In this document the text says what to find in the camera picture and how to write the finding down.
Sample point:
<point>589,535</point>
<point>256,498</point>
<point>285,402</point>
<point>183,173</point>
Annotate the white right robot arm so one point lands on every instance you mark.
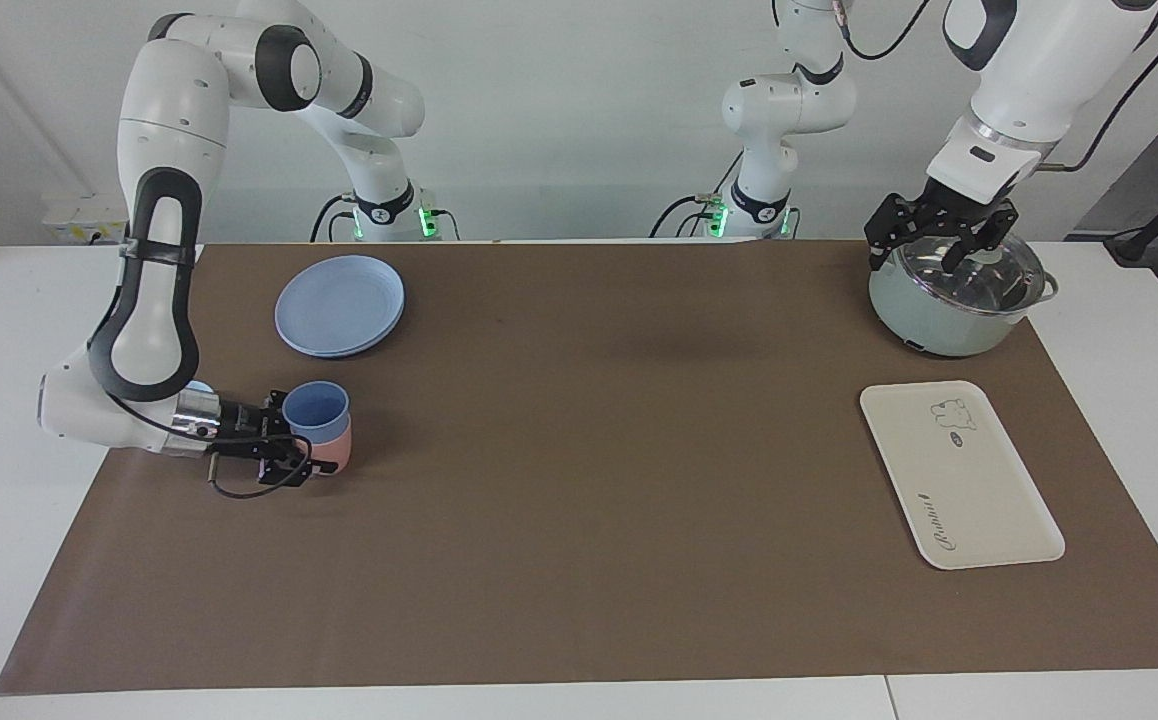
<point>154,250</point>

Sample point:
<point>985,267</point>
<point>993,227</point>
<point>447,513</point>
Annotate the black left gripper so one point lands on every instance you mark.
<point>959,212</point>

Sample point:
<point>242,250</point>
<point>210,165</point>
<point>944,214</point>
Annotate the pale green cooking pot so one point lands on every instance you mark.
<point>924,325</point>

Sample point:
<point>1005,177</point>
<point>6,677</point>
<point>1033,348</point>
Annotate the pink plastic cup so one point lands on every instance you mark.
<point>334,450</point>

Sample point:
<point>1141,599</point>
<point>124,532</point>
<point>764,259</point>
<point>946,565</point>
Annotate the blue plastic plate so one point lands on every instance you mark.
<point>339,300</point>
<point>375,347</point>

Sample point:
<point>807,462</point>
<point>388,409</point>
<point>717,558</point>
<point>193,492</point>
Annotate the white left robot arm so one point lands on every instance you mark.
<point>1039,70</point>

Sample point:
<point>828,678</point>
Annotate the glass pot lid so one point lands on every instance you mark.
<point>979,285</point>

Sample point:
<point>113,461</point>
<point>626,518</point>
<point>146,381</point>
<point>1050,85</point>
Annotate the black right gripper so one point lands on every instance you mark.
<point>249,430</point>

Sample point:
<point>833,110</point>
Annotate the brown table mat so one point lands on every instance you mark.
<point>589,480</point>

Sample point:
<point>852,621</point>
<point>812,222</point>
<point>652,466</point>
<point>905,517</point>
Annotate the cream tray with bear print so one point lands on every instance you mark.
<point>964,480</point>

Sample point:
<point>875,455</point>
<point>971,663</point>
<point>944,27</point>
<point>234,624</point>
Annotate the blue plastic cup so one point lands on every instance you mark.
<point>317,410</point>

